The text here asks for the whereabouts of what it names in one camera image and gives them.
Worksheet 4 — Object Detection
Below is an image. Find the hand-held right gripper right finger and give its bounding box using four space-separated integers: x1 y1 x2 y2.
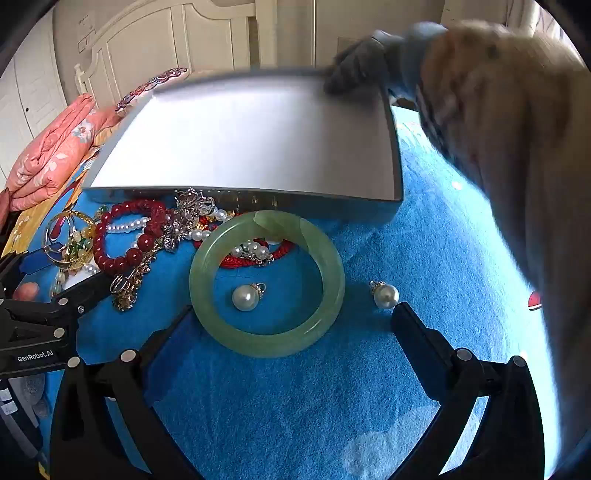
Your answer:
392 302 546 480

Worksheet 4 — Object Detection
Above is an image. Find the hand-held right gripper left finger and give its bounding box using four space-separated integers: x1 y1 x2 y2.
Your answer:
48 305 195 480

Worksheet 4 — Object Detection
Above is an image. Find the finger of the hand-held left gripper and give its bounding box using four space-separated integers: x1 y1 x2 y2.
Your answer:
51 272 113 317
0 251 45 289

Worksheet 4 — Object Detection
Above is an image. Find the thin gold hoop bangle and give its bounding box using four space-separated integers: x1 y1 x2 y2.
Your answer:
43 210 98 269

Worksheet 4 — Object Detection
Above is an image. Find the multicoloured stone bead bracelet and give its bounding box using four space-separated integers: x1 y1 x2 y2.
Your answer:
52 225 100 297

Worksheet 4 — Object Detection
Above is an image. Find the red bead bracelet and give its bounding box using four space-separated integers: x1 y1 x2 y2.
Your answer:
92 199 167 278

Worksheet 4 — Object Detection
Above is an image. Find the white pearl necklace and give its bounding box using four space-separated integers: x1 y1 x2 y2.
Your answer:
99 208 274 268

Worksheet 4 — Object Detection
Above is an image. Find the green jade bangle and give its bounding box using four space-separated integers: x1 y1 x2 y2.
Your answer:
189 210 346 359

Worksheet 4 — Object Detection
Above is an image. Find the silver rhinestone brooch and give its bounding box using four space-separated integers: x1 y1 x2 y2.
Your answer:
161 188 218 253

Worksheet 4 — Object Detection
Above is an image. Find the red cord bracelet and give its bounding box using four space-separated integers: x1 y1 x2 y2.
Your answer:
219 237 295 270

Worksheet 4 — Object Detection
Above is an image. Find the grey jewelry tray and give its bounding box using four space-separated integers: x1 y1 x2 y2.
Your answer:
83 69 405 206

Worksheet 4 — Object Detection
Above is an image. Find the person's right forearm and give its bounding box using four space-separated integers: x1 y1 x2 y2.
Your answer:
397 18 591 324

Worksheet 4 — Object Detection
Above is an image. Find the person's right hand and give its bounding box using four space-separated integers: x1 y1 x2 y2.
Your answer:
323 30 417 100

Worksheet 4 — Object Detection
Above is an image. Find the white pearl pendant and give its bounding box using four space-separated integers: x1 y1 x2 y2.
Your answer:
369 280 400 310
232 282 269 311

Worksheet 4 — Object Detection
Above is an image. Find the gold flower brooch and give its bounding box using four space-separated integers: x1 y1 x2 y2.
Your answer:
110 256 155 313

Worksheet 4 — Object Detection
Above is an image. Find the pink folded quilt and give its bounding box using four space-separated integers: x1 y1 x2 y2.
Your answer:
4 92 122 213

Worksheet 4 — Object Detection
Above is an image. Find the white wardrobe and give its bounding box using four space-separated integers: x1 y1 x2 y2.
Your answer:
0 46 66 188

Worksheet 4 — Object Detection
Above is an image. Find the embroidered pillow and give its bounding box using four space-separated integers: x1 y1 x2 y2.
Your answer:
115 67 188 114

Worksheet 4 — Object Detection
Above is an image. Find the white headboard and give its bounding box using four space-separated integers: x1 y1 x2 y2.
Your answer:
73 0 320 100

